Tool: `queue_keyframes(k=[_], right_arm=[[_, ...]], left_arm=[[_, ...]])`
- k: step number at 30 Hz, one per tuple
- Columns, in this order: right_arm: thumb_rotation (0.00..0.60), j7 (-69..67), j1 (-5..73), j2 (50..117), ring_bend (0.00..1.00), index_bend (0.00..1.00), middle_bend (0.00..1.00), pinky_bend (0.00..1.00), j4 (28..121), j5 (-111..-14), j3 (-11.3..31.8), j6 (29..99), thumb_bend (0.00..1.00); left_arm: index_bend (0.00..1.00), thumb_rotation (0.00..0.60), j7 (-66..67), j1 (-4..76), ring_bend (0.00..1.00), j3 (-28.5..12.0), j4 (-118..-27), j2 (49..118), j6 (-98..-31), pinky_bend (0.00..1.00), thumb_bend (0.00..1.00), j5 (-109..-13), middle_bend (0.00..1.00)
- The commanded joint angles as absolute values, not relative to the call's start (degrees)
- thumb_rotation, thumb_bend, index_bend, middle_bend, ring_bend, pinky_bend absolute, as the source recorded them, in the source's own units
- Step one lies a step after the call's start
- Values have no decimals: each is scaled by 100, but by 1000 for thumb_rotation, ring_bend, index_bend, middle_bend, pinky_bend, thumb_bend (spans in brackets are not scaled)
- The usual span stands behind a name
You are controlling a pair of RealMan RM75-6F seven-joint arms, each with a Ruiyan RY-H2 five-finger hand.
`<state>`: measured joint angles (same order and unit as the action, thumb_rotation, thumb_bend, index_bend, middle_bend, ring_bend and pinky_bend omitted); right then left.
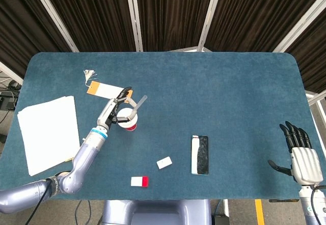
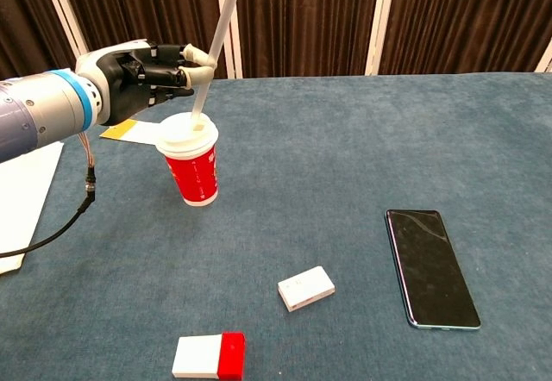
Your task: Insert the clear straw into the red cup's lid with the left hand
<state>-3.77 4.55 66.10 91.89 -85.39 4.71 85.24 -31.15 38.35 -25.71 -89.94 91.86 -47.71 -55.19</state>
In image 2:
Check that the blue-grey carpeted table surface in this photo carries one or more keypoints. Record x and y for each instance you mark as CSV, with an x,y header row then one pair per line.
x,y
345,139

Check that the orange white bookmark with tassel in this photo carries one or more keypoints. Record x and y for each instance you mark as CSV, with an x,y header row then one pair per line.
x,y
138,133

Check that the small white box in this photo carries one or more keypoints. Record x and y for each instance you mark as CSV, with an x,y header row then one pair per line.
x,y
306,286

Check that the black smartphone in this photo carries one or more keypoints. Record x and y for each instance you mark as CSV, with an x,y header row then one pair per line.
x,y
431,269

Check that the white partition frame post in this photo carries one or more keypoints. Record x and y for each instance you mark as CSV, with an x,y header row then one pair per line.
x,y
379,19
545,60
233,53
64,14

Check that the transparent plastic straw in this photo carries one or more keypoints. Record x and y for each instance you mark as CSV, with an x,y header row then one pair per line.
x,y
225,14

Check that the dark brown curtain panel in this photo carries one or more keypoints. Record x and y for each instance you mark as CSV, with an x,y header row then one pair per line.
x,y
21,23
302,19
466,14
129,1

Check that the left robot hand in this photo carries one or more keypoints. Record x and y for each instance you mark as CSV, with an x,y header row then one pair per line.
x,y
129,79

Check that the red paper cup white lid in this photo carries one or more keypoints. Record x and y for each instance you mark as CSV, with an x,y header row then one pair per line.
x,y
194,174

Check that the stack of white paper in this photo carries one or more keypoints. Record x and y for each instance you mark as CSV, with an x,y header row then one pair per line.
x,y
21,200

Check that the white and red block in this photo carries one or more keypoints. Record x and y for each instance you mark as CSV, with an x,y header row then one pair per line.
x,y
207,355

